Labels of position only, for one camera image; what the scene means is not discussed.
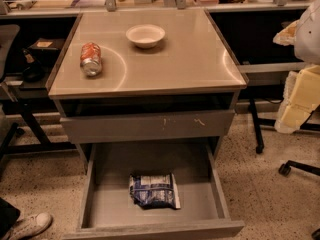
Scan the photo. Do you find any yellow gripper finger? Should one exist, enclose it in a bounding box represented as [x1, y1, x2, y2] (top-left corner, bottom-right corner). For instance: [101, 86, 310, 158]
[274, 65, 320, 134]

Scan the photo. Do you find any orange soda can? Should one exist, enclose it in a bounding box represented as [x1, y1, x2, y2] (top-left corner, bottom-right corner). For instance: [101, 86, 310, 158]
[80, 42, 102, 77]

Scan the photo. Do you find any open grey middle drawer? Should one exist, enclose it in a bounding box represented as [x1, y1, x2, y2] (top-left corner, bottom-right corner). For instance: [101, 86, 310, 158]
[63, 141, 244, 240]

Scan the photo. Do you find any grey drawer cabinet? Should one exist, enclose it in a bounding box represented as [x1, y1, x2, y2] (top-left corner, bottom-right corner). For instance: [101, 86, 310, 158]
[49, 9, 247, 161]

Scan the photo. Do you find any black box under desk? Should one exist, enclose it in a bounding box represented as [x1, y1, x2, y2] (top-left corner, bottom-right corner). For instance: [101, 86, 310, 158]
[28, 38, 65, 64]

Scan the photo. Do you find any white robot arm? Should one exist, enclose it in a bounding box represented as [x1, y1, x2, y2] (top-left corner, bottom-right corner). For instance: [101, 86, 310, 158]
[273, 0, 320, 134]

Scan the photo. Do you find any blue chip bag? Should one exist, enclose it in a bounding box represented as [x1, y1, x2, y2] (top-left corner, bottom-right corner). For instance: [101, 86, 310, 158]
[129, 173, 181, 210]

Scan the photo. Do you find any white sneaker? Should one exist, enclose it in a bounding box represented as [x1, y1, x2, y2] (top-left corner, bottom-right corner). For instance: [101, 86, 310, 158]
[0, 212, 53, 240]

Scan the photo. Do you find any closed grey top drawer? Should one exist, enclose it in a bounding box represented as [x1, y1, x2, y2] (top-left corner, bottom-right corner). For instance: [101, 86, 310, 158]
[61, 110, 234, 144]

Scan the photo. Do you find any black bottle under desk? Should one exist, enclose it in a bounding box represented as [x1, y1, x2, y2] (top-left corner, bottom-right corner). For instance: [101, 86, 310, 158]
[22, 49, 45, 82]

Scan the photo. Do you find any black chair caster base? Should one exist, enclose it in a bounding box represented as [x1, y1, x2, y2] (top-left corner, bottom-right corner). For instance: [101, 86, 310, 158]
[278, 160, 320, 176]

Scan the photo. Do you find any white paper bowl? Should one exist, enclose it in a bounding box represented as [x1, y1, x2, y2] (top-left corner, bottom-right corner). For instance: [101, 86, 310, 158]
[126, 24, 166, 49]

